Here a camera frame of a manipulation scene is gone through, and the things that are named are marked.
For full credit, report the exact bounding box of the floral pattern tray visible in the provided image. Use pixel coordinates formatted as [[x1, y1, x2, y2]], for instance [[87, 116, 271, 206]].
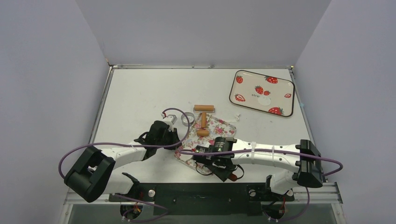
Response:
[[174, 115, 237, 175]]

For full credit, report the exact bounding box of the metal spatula wooden handle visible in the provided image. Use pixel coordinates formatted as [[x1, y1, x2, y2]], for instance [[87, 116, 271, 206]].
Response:
[[227, 173, 238, 182]]

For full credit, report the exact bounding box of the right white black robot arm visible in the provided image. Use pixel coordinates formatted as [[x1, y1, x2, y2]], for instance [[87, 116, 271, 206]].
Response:
[[192, 137, 323, 199]]

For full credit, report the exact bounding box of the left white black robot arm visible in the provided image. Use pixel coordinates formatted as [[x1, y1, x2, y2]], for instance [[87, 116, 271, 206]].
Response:
[[62, 120, 181, 203]]

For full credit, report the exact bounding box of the flat round dumpling wrapper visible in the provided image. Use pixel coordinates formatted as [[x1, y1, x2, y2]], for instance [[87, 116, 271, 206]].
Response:
[[258, 96, 271, 106]]

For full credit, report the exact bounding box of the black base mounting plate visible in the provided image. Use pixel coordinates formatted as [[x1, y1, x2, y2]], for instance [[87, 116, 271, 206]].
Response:
[[109, 183, 295, 216]]

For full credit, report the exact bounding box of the strawberry pattern tray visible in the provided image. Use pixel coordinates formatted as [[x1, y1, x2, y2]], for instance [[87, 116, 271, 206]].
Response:
[[229, 70, 295, 118]]

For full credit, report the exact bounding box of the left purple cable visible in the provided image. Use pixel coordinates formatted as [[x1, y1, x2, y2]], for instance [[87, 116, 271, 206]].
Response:
[[58, 107, 191, 224]]

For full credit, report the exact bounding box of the aluminium front rail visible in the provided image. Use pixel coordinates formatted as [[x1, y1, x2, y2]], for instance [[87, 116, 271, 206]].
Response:
[[64, 182, 343, 205]]

